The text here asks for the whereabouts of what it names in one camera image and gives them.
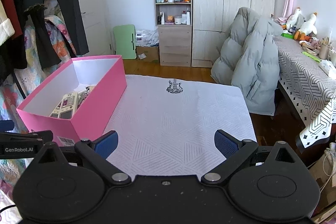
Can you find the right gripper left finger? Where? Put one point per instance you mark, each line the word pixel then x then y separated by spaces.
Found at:
pixel 94 155

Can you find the white cosmetic jar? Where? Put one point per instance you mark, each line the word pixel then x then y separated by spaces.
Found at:
pixel 178 20

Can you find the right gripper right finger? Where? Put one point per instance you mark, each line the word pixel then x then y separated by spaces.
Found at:
pixel 236 153

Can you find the light wood wardrobe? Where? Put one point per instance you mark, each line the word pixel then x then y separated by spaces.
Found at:
pixel 211 20

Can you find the white packaged goods pile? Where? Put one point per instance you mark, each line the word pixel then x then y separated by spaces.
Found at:
pixel 146 38

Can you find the green folding table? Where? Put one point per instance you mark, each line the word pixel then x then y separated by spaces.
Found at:
pixel 124 36

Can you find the brown cardboard box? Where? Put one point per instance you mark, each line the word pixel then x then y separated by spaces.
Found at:
pixel 148 54

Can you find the black hanging clothes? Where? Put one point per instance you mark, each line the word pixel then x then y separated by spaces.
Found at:
pixel 44 3

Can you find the floral quilt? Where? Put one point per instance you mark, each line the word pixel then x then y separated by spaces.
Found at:
pixel 31 77

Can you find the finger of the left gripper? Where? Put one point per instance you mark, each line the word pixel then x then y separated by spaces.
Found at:
pixel 6 125

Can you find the white quilted table mat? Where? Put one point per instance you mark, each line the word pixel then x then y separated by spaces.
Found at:
pixel 166 127

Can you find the white goose plush toy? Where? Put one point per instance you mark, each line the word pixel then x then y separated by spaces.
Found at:
pixel 295 19

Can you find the pink cardboard box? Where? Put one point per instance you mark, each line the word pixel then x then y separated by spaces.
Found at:
pixel 106 73

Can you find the wooden open shelf unit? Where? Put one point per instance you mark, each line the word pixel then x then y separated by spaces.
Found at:
pixel 175 41

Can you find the patterned black white tablecloth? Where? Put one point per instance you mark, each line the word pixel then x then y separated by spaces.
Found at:
pixel 310 90

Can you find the grey puffer jacket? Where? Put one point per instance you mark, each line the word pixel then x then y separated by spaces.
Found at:
pixel 248 59

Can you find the white fleece cuff garment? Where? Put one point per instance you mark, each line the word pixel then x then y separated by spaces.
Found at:
pixel 6 27

